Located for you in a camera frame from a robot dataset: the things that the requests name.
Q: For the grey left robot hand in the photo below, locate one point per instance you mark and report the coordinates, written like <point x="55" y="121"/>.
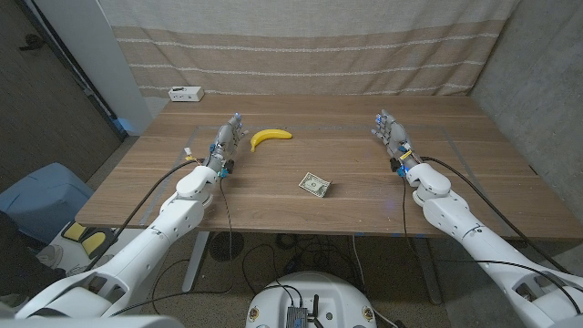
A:
<point x="223" y="141"/>

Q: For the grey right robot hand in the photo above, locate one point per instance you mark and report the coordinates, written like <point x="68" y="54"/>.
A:
<point x="395" y="136"/>

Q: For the one dollar bill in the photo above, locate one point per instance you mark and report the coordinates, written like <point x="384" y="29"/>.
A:
<point x="314" y="184"/>

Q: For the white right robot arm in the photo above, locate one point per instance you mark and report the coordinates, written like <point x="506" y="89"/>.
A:
<point x="483" y="246"/>

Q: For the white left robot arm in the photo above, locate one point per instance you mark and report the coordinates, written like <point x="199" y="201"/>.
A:
<point x="150" y="241"/>

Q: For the yellow toy banana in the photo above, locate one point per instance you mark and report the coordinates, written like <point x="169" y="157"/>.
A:
<point x="268" y="134"/>

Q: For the white power strip box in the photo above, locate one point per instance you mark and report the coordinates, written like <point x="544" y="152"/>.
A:
<point x="186" y="94"/>

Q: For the black round floor fan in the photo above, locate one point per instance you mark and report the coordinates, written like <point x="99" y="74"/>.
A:
<point x="226" y="246"/>

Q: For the beige striped fabric backdrop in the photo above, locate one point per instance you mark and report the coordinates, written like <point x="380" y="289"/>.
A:
<point x="309" y="54"/>

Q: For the white table leg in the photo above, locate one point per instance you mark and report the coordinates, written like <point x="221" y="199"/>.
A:
<point x="197" y="259"/>

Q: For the grey table leg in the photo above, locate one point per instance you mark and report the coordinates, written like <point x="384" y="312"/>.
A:
<point x="428" y="273"/>

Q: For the yellow sponges on floor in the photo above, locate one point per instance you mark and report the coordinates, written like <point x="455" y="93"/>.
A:
<point x="91" y="241"/>

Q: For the white robot torso base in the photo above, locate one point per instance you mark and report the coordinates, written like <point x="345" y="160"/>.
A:
<point x="314" y="291"/>

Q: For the grey electronics box on torso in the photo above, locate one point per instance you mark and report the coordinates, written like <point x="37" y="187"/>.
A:
<point x="296" y="317"/>

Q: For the blue plastic bin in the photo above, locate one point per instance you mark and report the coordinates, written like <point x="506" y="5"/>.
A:
<point x="41" y="200"/>

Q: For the white door frame panel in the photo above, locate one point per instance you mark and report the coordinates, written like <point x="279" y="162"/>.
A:
<point x="100" y="64"/>

